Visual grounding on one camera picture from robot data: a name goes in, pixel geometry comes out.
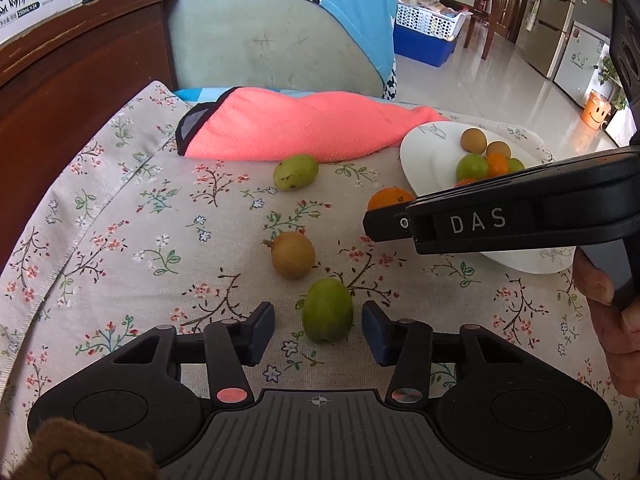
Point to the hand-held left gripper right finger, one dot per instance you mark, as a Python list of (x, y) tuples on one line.
[(375, 332)]

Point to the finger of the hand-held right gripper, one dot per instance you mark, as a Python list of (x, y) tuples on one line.
[(387, 222)]

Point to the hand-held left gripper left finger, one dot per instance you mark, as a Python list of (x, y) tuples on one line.
[(262, 330)]

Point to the orange tangerine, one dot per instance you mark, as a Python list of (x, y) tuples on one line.
[(390, 197), (497, 165), (467, 182)]

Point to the large green jujube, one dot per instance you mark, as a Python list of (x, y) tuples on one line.
[(471, 166), (327, 312)]

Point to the white plate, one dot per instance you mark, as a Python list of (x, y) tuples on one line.
[(430, 160)]

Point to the green fruit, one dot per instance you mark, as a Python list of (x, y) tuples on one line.
[(498, 148)]

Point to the tan longan with stem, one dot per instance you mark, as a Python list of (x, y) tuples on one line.
[(294, 256)]

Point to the tan round longan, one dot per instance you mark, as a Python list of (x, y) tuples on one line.
[(472, 140)]

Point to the speckled green jujube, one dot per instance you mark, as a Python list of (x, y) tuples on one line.
[(295, 172)]

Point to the person's right hand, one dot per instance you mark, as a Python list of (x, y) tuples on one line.
[(617, 345)]

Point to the small green jujube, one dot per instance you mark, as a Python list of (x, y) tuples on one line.
[(516, 165)]

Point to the white box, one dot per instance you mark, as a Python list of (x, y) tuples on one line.
[(620, 127)]

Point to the orange smiley cup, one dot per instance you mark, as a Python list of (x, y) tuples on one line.
[(595, 110)]

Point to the pink towel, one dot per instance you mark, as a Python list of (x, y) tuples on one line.
[(300, 125)]

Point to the black white patterned cloth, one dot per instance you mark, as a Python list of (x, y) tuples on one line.
[(390, 85)]

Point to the green potted plant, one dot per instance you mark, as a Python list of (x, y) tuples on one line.
[(610, 77)]

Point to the small white fridge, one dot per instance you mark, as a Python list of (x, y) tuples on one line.
[(580, 65)]

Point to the floral tablecloth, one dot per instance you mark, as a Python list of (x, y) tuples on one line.
[(125, 270)]

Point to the blue plastic bin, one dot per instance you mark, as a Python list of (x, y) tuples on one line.
[(425, 50)]

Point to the silver refrigerator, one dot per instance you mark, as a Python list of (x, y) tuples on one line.
[(550, 15)]

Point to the white perforated basket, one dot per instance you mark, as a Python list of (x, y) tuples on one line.
[(425, 22)]

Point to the pale green chair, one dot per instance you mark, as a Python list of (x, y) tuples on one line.
[(250, 45)]

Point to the blue patterned sheet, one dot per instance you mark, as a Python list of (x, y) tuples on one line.
[(197, 94)]

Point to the brown plush fabric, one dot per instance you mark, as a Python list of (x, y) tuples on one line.
[(65, 452)]

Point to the dark wooden headboard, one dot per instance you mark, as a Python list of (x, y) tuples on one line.
[(65, 90)]

